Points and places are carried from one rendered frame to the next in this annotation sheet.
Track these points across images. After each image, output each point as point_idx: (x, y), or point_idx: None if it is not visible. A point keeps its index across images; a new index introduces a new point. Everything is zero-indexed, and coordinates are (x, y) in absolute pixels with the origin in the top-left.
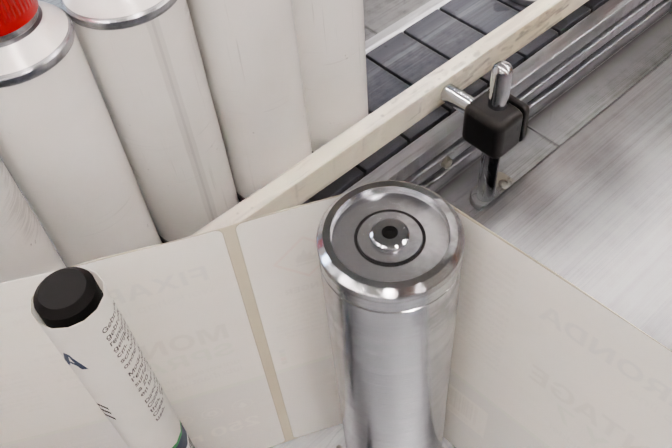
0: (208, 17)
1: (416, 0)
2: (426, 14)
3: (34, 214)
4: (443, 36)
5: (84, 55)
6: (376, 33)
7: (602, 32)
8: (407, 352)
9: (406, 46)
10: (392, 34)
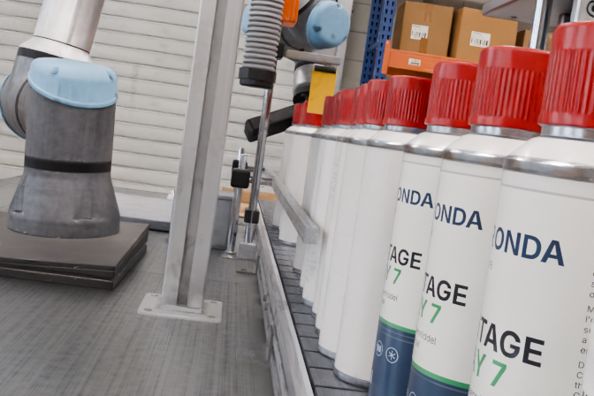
0: None
1: (218, 272)
2: (271, 251)
3: (190, 346)
4: (293, 254)
5: None
6: (224, 281)
7: None
8: None
9: (286, 256)
10: (271, 255)
